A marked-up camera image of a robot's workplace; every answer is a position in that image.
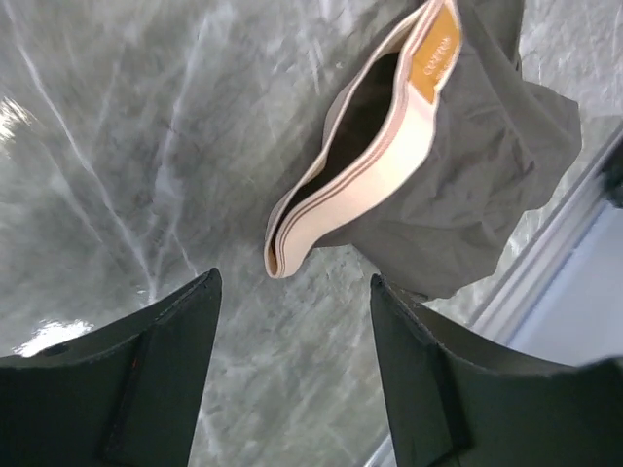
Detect dark grey boxer underwear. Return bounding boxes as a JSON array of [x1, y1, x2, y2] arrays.
[[264, 1, 582, 300]]

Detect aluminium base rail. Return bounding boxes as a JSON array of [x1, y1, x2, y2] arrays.
[[468, 126, 622, 343]]

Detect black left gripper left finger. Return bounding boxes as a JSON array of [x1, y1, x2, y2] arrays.
[[1, 269, 222, 466]]

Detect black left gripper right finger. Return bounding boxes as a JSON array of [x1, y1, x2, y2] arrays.
[[370, 275, 622, 467]]

